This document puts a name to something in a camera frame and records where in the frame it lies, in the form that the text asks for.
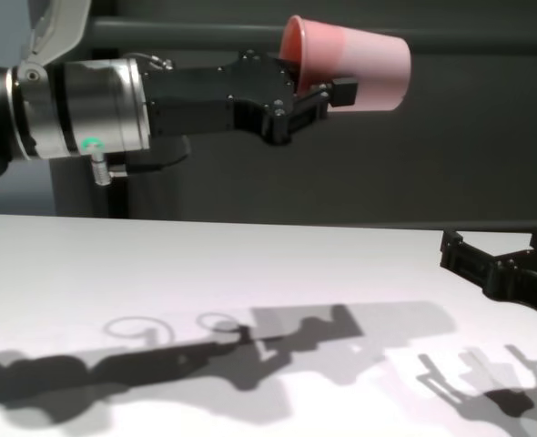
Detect pink plastic cup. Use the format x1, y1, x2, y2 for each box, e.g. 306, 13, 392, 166
278, 14, 412, 113

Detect dark grey backdrop panel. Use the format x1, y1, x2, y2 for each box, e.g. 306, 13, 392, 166
113, 0, 537, 228

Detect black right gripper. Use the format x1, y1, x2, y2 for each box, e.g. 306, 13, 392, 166
439, 225, 537, 330

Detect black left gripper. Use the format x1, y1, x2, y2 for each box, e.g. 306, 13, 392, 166
140, 48, 360, 147

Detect thin grey horizontal rail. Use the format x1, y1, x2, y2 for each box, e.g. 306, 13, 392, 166
127, 218, 537, 233

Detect thick grey horizontal rail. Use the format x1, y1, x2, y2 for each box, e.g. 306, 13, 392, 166
86, 16, 537, 55

